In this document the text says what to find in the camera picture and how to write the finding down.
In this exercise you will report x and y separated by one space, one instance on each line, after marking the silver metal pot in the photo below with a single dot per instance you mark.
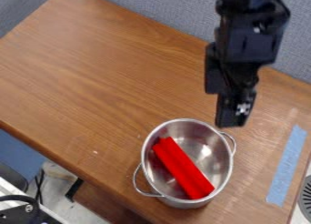
210 148

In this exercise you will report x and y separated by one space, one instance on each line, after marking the blue tape strip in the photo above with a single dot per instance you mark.
282 180

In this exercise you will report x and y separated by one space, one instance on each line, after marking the grey fan grille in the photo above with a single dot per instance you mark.
304 198

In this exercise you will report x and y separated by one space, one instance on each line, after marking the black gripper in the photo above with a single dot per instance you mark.
246 45

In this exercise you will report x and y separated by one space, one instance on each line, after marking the red rectangular block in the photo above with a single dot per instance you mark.
183 169

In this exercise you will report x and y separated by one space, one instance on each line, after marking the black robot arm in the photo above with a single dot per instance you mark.
254 10

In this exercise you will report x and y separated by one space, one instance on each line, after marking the black device with handle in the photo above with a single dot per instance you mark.
24 214

